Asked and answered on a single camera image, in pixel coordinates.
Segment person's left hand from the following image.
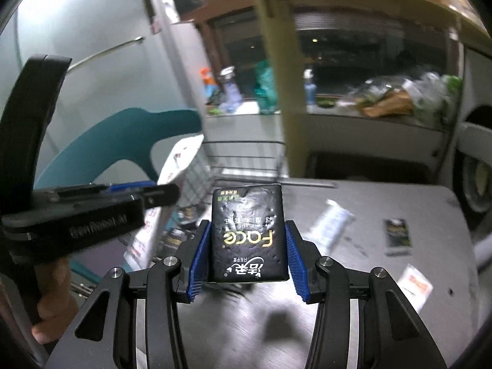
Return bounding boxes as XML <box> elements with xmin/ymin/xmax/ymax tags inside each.
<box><xmin>31</xmin><ymin>257</ymin><xmax>81</xmax><ymax>344</ymax></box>

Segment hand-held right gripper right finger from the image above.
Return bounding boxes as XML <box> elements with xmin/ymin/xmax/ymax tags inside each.
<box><xmin>284</xmin><ymin>220</ymin><xmax>448</xmax><ymax>369</ymax></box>

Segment long white grey packet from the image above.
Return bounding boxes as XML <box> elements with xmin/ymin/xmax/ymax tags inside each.
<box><xmin>309</xmin><ymin>199</ymin><xmax>356</xmax><ymax>248</ymax></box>

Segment black wire basket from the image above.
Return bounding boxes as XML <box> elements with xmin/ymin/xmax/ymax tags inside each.
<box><xmin>175</xmin><ymin>140</ymin><xmax>335</xmax><ymax>216</ymax></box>

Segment clear blue spray bottle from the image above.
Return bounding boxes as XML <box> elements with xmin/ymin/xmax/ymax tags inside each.
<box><xmin>218</xmin><ymin>66</ymin><xmax>243</xmax><ymax>114</ymax></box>

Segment orange spray bottle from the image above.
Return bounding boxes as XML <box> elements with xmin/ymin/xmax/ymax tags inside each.
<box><xmin>200</xmin><ymin>67</ymin><xmax>216</xmax><ymax>102</ymax></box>

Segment white washing machine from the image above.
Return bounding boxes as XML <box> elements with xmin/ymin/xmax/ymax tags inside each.
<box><xmin>438</xmin><ymin>42</ymin><xmax>492</xmax><ymax>235</ymax></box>

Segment small blue bottle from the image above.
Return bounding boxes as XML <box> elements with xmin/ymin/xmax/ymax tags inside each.
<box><xmin>304</xmin><ymin>69</ymin><xmax>318</xmax><ymax>106</ymax></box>

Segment black tissue pack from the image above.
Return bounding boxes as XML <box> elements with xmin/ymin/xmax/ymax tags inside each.
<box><xmin>208</xmin><ymin>184</ymin><xmax>290</xmax><ymax>283</ymax></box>
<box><xmin>382</xmin><ymin>218</ymin><xmax>413</xmax><ymax>256</ymax></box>
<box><xmin>163</xmin><ymin>228</ymin><xmax>193</xmax><ymax>256</ymax></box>
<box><xmin>177</xmin><ymin>204</ymin><xmax>200</xmax><ymax>227</ymax></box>

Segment white plastic packet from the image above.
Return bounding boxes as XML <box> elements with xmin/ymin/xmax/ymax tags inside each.
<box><xmin>125</xmin><ymin>134</ymin><xmax>205</xmax><ymax>272</ymax></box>

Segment teal plastic chair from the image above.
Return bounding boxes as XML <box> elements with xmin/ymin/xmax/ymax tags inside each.
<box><xmin>33</xmin><ymin>108</ymin><xmax>204</xmax><ymax>277</ymax></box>

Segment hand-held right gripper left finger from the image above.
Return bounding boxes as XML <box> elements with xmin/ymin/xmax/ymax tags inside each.
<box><xmin>46</xmin><ymin>219</ymin><xmax>212</xmax><ymax>369</ymax></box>

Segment pile of plastic bags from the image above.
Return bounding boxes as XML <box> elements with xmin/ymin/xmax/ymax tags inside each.
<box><xmin>338</xmin><ymin>72</ymin><xmax>464</xmax><ymax>127</ymax></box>

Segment white orange packet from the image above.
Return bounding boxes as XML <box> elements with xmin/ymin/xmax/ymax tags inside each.
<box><xmin>398</xmin><ymin>263</ymin><xmax>433</xmax><ymax>310</ymax></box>

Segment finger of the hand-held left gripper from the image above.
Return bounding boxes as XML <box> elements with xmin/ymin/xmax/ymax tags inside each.
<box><xmin>105</xmin><ymin>181</ymin><xmax>181</xmax><ymax>209</ymax></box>

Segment white refrigerator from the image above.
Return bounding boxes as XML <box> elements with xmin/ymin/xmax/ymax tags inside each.
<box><xmin>15</xmin><ymin>0</ymin><xmax>210</xmax><ymax>185</ymax></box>

